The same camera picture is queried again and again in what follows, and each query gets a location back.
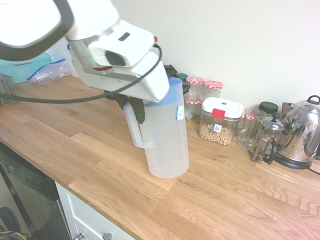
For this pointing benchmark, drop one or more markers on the white cabinet drawer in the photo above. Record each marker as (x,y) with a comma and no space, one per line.
(85,215)

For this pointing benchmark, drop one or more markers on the jar with green lid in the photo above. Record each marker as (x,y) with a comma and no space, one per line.
(182,75)

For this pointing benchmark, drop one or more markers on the tall jar with gingham lid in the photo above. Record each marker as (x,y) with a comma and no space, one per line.
(195,80)
(213,85)

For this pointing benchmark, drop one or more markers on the glass French press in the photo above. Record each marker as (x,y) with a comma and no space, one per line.
(267,140)

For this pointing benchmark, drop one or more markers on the grey plastic basket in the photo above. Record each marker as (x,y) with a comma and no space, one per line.
(8,87)

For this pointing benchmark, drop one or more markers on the small jar with gingham lid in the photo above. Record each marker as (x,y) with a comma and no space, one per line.
(193,101)

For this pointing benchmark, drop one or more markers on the clear zip plastic bag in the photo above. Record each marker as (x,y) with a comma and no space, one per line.
(50,73)

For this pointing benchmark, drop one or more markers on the black kettle base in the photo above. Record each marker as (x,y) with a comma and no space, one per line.
(292,163)

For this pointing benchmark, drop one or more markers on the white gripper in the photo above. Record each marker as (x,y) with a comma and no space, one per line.
(150,82)

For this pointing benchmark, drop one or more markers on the metal drawer knob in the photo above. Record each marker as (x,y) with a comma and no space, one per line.
(107,236)
(80,236)

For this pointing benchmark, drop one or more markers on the translucent pitcher with blue lid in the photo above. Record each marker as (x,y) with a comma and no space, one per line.
(167,145)

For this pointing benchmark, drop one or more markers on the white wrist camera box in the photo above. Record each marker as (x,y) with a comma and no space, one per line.
(125,47)

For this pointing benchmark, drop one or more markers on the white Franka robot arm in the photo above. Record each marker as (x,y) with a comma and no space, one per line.
(30,22)

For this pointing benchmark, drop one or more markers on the clear glass mug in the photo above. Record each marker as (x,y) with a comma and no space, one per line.
(247,135)

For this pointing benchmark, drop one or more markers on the black shaker bottle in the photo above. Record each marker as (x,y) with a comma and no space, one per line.
(171,70)

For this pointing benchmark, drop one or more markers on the shiny steel electric kettle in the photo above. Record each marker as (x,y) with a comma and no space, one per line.
(302,130)

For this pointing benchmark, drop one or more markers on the black dishwasher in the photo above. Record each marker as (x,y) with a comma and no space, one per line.
(30,190)

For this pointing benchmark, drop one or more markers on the teal bread box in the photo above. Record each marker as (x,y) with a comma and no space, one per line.
(15,68)

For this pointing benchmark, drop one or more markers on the cereal container with white lid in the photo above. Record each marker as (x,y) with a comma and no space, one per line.
(217,130)

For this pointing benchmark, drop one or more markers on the jar with dark lid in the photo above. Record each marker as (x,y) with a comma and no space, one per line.
(268,107)

